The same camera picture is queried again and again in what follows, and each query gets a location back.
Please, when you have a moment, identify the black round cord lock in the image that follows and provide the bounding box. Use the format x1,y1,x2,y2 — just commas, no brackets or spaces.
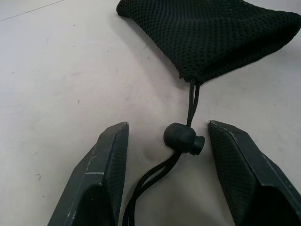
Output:
163,122,206,156

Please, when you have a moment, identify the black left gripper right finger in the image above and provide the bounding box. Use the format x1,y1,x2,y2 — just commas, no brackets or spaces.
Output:
207,120,301,226

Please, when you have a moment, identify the black mesh drawstring pouch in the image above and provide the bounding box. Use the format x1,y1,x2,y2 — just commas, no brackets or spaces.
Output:
116,0,301,85

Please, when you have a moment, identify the black drawstring cord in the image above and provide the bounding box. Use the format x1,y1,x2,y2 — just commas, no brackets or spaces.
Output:
122,79,200,226

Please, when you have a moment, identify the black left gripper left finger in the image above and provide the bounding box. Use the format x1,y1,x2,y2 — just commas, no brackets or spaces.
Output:
47,121,130,226

